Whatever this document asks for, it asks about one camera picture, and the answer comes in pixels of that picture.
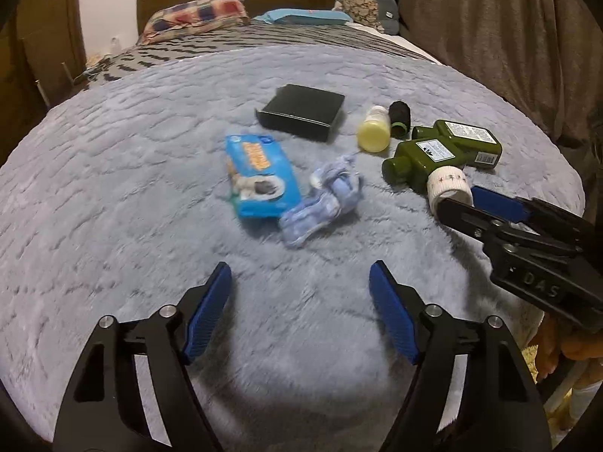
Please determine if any wooden wardrobe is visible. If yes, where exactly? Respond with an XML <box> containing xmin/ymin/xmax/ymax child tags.
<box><xmin>0</xmin><ymin>0</ymin><xmax>88</xmax><ymax>118</ymax></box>

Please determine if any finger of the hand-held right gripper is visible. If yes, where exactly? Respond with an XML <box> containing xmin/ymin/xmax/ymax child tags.
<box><xmin>439</xmin><ymin>197</ymin><xmax>543</xmax><ymax>247</ymax></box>
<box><xmin>470</xmin><ymin>185</ymin><xmax>586</xmax><ymax>246</ymax></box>

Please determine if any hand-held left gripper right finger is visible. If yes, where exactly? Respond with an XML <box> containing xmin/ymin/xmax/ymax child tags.
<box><xmin>369</xmin><ymin>260</ymin><xmax>553</xmax><ymax>452</ymax></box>

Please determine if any person's right hand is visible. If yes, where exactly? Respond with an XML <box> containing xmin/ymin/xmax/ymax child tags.
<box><xmin>537</xmin><ymin>313</ymin><xmax>603</xmax><ymax>382</ymax></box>

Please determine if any grey fluffy blanket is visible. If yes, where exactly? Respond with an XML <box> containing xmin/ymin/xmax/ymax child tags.
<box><xmin>0</xmin><ymin>44</ymin><xmax>588</xmax><ymax>452</ymax></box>

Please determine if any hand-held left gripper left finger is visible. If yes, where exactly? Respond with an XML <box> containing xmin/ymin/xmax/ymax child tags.
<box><xmin>53</xmin><ymin>261</ymin><xmax>233</xmax><ymax>452</ymax></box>

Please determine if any black cardboard box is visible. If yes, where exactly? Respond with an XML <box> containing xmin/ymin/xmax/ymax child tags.
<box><xmin>255</xmin><ymin>84</ymin><xmax>346</xmax><ymax>143</ymax></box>

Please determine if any green plastic bottle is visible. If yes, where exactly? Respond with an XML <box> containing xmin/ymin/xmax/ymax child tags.
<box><xmin>412</xmin><ymin>119</ymin><xmax>504</xmax><ymax>171</ymax></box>
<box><xmin>382</xmin><ymin>137</ymin><xmax>468</xmax><ymax>195</ymax></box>

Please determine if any blue white sock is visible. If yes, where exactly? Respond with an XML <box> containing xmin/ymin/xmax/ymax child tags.
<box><xmin>279</xmin><ymin>153</ymin><xmax>364</xmax><ymax>248</ymax></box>

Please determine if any patterned fabric bag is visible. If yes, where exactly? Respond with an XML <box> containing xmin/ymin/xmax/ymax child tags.
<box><xmin>337</xmin><ymin>0</ymin><xmax>401</xmax><ymax>35</ymax></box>

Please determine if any grey striped blanket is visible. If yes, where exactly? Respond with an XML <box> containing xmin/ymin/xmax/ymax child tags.
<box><xmin>81</xmin><ymin>23</ymin><xmax>444</xmax><ymax>91</ymax></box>

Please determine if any brown curtain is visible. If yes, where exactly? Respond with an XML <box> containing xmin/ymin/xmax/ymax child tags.
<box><xmin>345</xmin><ymin>0</ymin><xmax>603</xmax><ymax>144</ymax></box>

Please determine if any white tape roll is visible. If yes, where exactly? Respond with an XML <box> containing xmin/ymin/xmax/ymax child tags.
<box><xmin>427</xmin><ymin>164</ymin><xmax>473</xmax><ymax>215</ymax></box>

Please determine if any black thread spool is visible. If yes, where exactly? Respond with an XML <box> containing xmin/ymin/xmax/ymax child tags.
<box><xmin>389</xmin><ymin>101</ymin><xmax>412</xmax><ymax>139</ymax></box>

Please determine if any yellow plastic bottle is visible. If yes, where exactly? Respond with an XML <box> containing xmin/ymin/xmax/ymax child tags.
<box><xmin>357</xmin><ymin>105</ymin><xmax>391</xmax><ymax>153</ymax></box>

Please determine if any plaid pillow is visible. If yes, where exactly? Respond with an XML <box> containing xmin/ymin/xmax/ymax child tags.
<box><xmin>139</xmin><ymin>0</ymin><xmax>251</xmax><ymax>44</ymax></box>

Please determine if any blue pillow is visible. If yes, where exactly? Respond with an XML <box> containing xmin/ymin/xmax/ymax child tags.
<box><xmin>253</xmin><ymin>8</ymin><xmax>353</xmax><ymax>26</ymax></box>

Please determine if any blue wet wipes packet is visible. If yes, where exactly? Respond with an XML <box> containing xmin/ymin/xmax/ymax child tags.
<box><xmin>224</xmin><ymin>134</ymin><xmax>303</xmax><ymax>220</ymax></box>

